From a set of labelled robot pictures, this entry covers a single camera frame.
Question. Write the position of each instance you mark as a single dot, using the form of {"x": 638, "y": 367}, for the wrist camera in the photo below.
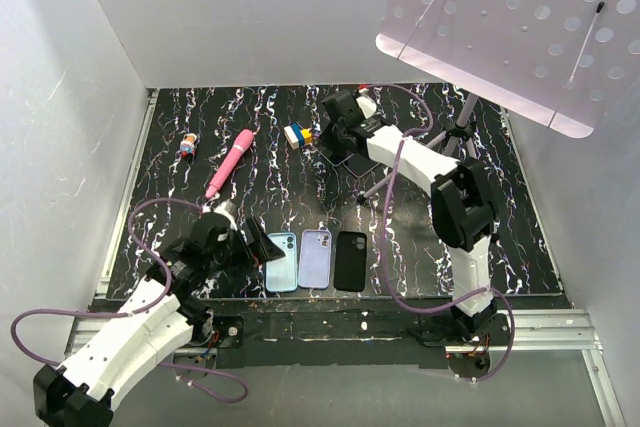
{"x": 366, "y": 104}
{"x": 228, "y": 209}

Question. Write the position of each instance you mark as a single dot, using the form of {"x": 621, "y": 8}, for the black phone case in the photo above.
{"x": 350, "y": 261}

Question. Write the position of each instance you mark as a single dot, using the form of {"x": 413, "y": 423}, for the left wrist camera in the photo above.
{"x": 228, "y": 209}

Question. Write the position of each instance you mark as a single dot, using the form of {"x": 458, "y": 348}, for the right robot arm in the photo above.
{"x": 473, "y": 303}

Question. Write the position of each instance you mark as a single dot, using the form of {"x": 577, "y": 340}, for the small toy figurine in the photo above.
{"x": 188, "y": 145}

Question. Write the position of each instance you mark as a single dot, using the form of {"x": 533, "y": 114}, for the pink marker pen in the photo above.
{"x": 241, "y": 144}

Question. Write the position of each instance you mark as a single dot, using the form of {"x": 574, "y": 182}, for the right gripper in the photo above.
{"x": 326, "y": 138}

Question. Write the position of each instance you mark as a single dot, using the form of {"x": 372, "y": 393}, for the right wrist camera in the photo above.
{"x": 366, "y": 104}

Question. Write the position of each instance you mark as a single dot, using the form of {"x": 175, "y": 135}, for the coloured building block stack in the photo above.
{"x": 297, "y": 136}

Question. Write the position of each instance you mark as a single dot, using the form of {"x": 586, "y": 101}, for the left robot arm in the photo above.
{"x": 161, "y": 315}

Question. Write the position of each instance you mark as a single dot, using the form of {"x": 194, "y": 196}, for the lilac phone case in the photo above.
{"x": 315, "y": 259}

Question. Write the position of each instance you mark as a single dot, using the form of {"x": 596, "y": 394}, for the light blue phone case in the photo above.
{"x": 282, "y": 274}

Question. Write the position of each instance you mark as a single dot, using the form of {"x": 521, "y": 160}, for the phone from lilac case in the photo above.
{"x": 359, "y": 166}

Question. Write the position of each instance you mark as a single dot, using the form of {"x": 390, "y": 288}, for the black phone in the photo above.
{"x": 333, "y": 158}

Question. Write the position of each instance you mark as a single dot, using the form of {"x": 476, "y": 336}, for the perforated lilac board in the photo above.
{"x": 564, "y": 64}

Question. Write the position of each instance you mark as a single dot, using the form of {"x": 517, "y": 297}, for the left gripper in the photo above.
{"x": 261, "y": 248}

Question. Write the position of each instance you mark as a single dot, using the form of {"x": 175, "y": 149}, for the lilac tripod stand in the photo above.
{"x": 460, "y": 142}

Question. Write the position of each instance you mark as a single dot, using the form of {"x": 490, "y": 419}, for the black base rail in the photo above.
{"x": 329, "y": 331}

